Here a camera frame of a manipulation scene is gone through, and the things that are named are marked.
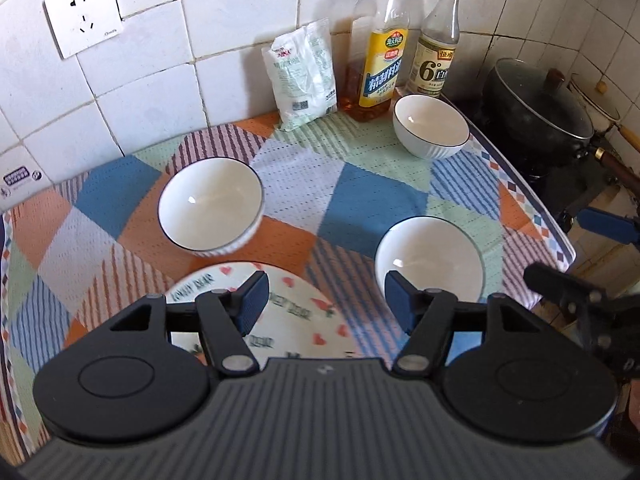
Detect bunny carrot patterned plate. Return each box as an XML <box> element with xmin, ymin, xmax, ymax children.
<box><xmin>166</xmin><ymin>262</ymin><xmax>359</xmax><ymax>366</ymax></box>

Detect white ribbed bowl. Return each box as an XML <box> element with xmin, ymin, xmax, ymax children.
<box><xmin>393</xmin><ymin>94</ymin><xmax>471</xmax><ymax>160</ymax></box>
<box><xmin>157</xmin><ymin>157</ymin><xmax>266</xmax><ymax>257</ymax></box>
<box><xmin>374</xmin><ymin>216</ymin><xmax>485</xmax><ymax>302</ymax></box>

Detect black cooking pot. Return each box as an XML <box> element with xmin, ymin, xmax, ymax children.
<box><xmin>480</xmin><ymin>58</ymin><xmax>593</xmax><ymax>174</ymax></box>

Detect colourful patchwork table mat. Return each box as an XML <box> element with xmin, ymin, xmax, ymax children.
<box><xmin>1</xmin><ymin>113</ymin><xmax>576</xmax><ymax>464</ymax></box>

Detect clear vinegar bottle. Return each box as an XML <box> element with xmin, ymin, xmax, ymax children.
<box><xmin>406</xmin><ymin>0</ymin><xmax>460</xmax><ymax>98</ymax></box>

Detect white salt bag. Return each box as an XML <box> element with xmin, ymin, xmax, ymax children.
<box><xmin>262</xmin><ymin>18</ymin><xmax>337</xmax><ymax>131</ymax></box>

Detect yellow label oil bottle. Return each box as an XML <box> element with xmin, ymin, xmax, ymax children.
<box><xmin>338</xmin><ymin>0</ymin><xmax>410</xmax><ymax>122</ymax></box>

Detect pan with wooden handle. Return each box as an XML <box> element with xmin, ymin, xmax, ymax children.
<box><xmin>567</xmin><ymin>73</ymin><xmax>639</xmax><ymax>198</ymax></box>

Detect white wall socket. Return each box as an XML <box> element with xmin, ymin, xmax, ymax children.
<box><xmin>43</xmin><ymin>0</ymin><xmax>124</xmax><ymax>60</ymax></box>

